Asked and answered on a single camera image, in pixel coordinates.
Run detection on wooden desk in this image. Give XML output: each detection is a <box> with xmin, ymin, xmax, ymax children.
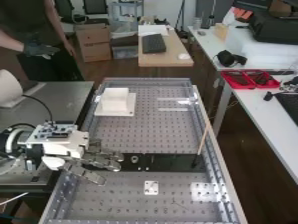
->
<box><xmin>137</xmin><ymin>24</ymin><xmax>195</xmax><ymax>69</ymax></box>

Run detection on small white box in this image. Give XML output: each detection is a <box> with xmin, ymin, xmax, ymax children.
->
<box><xmin>93</xmin><ymin>86</ymin><xmax>138</xmax><ymax>118</ymax></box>

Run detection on black headphones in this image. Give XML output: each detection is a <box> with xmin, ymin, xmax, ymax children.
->
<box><xmin>215</xmin><ymin>49</ymin><xmax>248</xmax><ymax>67</ymax></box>

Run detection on white desk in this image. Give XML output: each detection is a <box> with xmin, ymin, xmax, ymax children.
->
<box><xmin>187</xmin><ymin>24</ymin><xmax>298</xmax><ymax>134</ymax></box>
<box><xmin>228</xmin><ymin>71</ymin><xmax>298</xmax><ymax>186</ymax></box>

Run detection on small wooden box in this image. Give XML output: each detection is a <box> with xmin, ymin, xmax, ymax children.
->
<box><xmin>214</xmin><ymin>22</ymin><xmax>230</xmax><ymax>42</ymax></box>

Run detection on white cable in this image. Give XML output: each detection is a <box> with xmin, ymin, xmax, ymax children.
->
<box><xmin>0</xmin><ymin>191</ymin><xmax>30</xmax><ymax>206</ymax></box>

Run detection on red tray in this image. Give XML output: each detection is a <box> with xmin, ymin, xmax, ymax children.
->
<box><xmin>219</xmin><ymin>69</ymin><xmax>258</xmax><ymax>90</ymax></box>
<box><xmin>244</xmin><ymin>68</ymin><xmax>282</xmax><ymax>89</ymax></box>

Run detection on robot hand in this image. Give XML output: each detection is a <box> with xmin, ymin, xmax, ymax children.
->
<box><xmin>25</xmin><ymin>121</ymin><xmax>123</xmax><ymax>187</ymax></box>

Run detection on black case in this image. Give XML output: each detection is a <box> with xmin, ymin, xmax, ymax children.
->
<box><xmin>246</xmin><ymin>9</ymin><xmax>298</xmax><ymax>45</ymax></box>

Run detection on white mouse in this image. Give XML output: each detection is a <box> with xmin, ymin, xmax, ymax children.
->
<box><xmin>177</xmin><ymin>52</ymin><xmax>192</xmax><ymax>61</ymax></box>

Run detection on black plate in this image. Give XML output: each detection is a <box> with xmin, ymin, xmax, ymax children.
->
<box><xmin>118</xmin><ymin>152</ymin><xmax>207</xmax><ymax>173</ymax></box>

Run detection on clear box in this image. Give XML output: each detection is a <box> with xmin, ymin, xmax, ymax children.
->
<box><xmin>38</xmin><ymin>77</ymin><xmax>248</xmax><ymax>224</ymax></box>

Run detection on cardboard box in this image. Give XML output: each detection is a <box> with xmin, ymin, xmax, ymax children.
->
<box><xmin>73</xmin><ymin>23</ymin><xmax>113</xmax><ymax>64</ymax></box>

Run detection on small white square plate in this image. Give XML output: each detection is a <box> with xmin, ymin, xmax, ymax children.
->
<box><xmin>142</xmin><ymin>180</ymin><xmax>159</xmax><ymax>196</ymax></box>

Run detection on person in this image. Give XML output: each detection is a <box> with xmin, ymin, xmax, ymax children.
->
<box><xmin>0</xmin><ymin>0</ymin><xmax>86</xmax><ymax>82</ymax></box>

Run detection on black keyboard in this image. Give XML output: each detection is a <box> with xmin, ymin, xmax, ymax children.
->
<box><xmin>141</xmin><ymin>32</ymin><xmax>167</xmax><ymax>55</ymax></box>
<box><xmin>272</xmin><ymin>91</ymin><xmax>298</xmax><ymax>127</ymax></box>

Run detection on grey plastic bin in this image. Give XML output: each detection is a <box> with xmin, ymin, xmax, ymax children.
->
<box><xmin>109</xmin><ymin>44</ymin><xmax>139</xmax><ymax>61</ymax></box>

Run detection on thin stick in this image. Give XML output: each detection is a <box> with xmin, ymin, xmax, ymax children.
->
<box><xmin>191</xmin><ymin>111</ymin><xmax>214</xmax><ymax>168</ymax></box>

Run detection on black cable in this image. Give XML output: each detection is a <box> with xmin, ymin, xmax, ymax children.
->
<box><xmin>20</xmin><ymin>94</ymin><xmax>54</xmax><ymax>124</ymax></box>

